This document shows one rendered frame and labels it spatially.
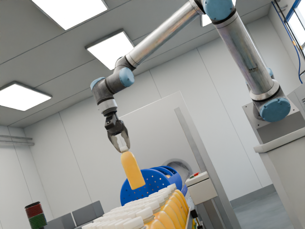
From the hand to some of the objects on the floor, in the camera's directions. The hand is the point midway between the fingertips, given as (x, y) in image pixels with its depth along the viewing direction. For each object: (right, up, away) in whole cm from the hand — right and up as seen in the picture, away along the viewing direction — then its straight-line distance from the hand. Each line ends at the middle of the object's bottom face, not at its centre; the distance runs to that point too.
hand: (123, 148), depth 156 cm
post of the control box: (+75, -110, -35) cm, 138 cm away
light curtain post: (+103, -132, +131) cm, 212 cm away
